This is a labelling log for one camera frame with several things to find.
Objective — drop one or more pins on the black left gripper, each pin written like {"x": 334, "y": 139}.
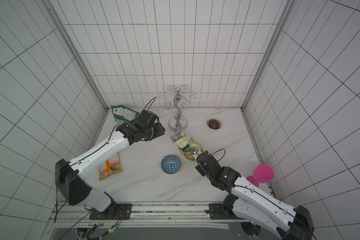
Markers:
{"x": 160, "y": 131}

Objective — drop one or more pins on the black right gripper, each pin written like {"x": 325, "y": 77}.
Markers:
{"x": 201, "y": 157}

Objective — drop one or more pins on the green oats bag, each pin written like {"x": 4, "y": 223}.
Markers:
{"x": 188, "y": 147}

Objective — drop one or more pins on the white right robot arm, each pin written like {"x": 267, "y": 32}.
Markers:
{"x": 246, "y": 201}

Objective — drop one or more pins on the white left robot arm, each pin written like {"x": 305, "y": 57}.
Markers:
{"x": 70, "y": 176}

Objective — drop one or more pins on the blue patterned breakfast bowl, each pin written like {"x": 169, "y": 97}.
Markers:
{"x": 171, "y": 164}

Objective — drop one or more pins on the cream bowl with purple food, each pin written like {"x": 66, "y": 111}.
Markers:
{"x": 214, "y": 124}

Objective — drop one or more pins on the green white snack bag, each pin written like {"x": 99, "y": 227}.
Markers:
{"x": 123, "y": 114}

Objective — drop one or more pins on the chrome cup holder stand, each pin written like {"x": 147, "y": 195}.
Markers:
{"x": 181, "y": 100}

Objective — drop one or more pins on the orange snack packet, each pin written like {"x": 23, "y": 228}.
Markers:
{"x": 110, "y": 167}

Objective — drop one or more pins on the aluminium mounting rail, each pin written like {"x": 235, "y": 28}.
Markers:
{"x": 170, "y": 215}

